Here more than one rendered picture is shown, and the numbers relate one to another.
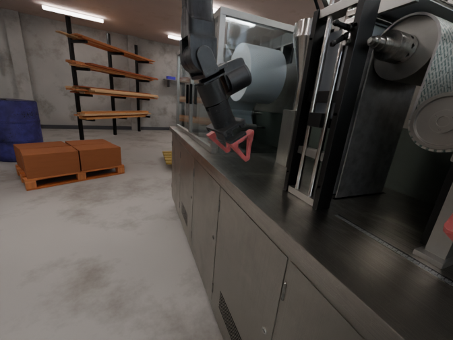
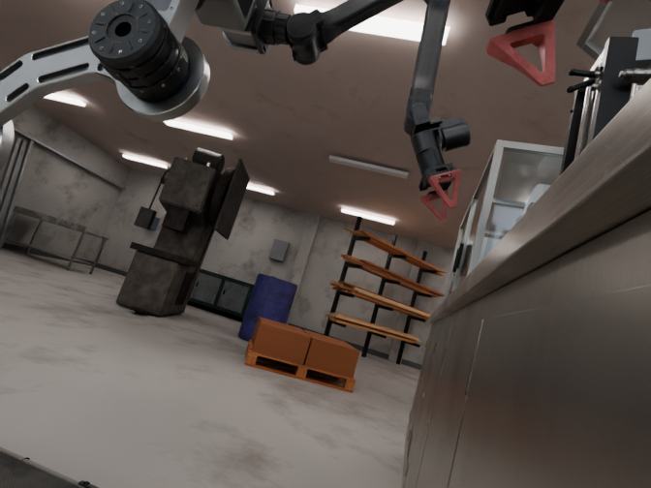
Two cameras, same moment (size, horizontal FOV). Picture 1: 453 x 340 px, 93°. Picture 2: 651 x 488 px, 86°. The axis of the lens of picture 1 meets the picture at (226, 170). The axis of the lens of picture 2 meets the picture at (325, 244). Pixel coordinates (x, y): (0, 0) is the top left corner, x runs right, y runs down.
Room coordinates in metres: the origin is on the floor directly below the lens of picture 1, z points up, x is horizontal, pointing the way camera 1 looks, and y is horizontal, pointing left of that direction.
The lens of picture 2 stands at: (-0.17, -0.33, 0.76)
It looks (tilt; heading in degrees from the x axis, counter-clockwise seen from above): 10 degrees up; 41
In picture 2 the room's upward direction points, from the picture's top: 17 degrees clockwise
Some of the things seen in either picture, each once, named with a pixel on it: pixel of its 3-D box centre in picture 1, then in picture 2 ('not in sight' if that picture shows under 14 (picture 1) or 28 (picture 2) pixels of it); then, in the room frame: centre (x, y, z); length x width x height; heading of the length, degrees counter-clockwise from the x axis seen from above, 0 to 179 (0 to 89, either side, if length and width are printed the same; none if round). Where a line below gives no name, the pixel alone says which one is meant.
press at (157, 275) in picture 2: not in sight; (184, 226); (2.37, 4.63, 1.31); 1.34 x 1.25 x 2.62; 30
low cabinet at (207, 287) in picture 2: not in sight; (225, 293); (4.77, 6.42, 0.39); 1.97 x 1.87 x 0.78; 121
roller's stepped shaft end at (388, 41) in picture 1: (378, 42); (638, 76); (0.56, -0.32, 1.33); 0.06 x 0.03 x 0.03; 113
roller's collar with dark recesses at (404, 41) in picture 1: (394, 47); not in sight; (0.59, -0.38, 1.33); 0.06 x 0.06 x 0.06; 23
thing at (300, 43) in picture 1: (297, 107); not in sight; (1.07, -0.31, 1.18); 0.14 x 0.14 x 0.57
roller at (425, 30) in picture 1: (431, 57); not in sight; (0.65, -0.52, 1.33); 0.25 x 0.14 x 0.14; 113
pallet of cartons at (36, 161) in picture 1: (72, 160); (300, 350); (2.95, 2.25, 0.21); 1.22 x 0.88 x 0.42; 134
